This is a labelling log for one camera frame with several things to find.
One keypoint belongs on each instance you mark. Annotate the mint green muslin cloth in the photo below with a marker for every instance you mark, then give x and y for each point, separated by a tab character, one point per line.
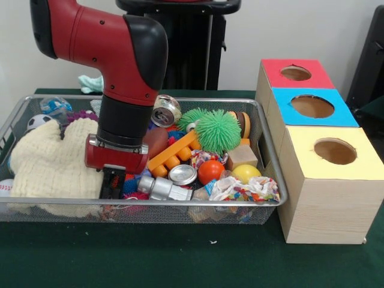
90	82

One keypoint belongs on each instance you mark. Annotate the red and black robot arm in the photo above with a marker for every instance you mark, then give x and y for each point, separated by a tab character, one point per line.
99	39

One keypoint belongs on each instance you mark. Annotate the black chair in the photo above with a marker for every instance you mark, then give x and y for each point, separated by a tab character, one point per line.
370	60

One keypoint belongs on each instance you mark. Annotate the red and blue spiky ball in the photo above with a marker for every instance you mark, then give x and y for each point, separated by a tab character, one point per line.
132	183

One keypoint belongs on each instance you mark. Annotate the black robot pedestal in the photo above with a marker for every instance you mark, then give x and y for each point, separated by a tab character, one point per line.
195	45

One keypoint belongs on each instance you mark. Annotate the crushed silver can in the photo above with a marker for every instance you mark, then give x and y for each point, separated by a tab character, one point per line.
168	115

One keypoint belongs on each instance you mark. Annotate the smooth yellow ball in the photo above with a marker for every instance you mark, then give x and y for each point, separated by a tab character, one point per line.
246	174

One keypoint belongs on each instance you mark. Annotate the dark green table cloth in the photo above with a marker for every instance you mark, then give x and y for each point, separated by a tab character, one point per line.
180	255

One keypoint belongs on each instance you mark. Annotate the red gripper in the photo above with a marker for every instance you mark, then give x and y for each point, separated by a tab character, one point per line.
117	157

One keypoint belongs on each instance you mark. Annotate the wooden box with three holes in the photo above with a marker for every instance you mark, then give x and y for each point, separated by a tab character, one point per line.
330	207

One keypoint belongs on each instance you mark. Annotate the large green spiky ball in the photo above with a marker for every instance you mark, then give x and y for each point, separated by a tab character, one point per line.
217	132

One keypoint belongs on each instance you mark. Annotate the small green spiky ball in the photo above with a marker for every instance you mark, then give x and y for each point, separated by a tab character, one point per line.
189	118

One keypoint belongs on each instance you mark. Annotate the silver plastic toy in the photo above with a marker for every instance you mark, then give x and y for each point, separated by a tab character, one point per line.
165	189

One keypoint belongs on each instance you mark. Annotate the silver mesh bin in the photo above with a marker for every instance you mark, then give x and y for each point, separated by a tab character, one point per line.
180	211

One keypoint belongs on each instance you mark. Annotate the orange ball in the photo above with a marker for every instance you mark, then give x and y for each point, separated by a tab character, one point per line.
210	171

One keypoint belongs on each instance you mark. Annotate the cream muslin cloth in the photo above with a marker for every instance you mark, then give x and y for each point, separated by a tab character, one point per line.
45	162

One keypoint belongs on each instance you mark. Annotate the orange plastic brick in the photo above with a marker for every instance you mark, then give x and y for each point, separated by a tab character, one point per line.
177	147

